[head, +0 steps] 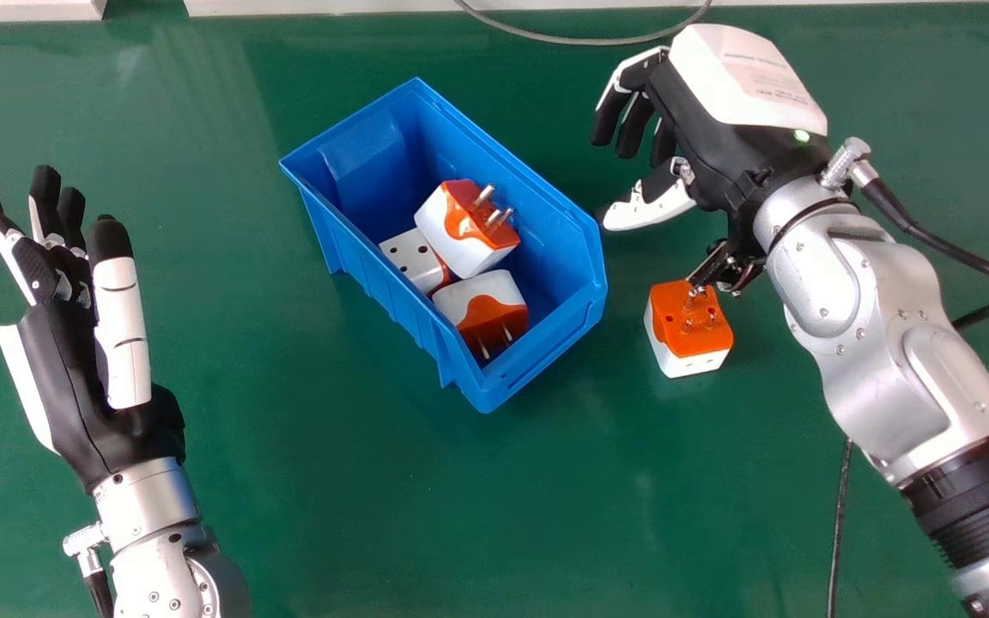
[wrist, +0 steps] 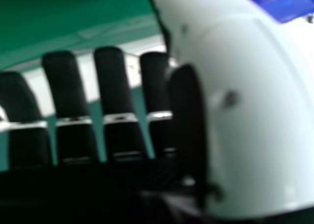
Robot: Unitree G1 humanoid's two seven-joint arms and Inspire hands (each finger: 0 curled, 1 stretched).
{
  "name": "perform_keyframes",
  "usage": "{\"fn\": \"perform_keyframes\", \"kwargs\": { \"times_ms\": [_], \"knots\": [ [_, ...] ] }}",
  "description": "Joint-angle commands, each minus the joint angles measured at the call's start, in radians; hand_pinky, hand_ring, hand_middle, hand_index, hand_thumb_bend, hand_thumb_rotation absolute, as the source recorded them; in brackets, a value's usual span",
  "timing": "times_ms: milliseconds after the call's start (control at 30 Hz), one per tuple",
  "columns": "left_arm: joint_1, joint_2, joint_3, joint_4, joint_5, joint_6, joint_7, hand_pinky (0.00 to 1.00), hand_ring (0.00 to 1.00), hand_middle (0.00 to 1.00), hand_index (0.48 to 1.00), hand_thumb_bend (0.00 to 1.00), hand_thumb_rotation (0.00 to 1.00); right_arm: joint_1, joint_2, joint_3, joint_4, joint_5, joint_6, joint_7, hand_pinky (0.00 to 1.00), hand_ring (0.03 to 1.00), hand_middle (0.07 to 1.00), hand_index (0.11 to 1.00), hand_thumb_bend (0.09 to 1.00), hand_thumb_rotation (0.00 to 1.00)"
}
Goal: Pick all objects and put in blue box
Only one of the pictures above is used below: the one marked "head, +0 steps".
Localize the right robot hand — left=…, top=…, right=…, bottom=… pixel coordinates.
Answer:
left=590, top=23, right=834, bottom=263

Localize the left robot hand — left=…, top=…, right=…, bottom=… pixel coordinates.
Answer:
left=0, top=165, right=187, bottom=494

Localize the white-and-orange plug adapter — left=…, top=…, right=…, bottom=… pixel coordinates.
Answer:
left=378, top=227, right=456, bottom=297
left=414, top=179, right=522, bottom=280
left=644, top=280, right=735, bottom=379
left=432, top=270, right=530, bottom=361

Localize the blue plastic bin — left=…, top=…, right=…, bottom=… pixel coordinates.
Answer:
left=279, top=77, right=609, bottom=415

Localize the grey cable loop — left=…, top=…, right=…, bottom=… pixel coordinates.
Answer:
left=453, top=0, right=713, bottom=46

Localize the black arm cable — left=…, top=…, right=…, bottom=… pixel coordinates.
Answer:
left=848, top=160, right=989, bottom=332

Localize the white cable duct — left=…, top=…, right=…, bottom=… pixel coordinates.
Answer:
left=0, top=0, right=107, bottom=24

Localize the thin black hanging cable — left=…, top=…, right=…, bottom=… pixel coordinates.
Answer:
left=828, top=438, right=853, bottom=618

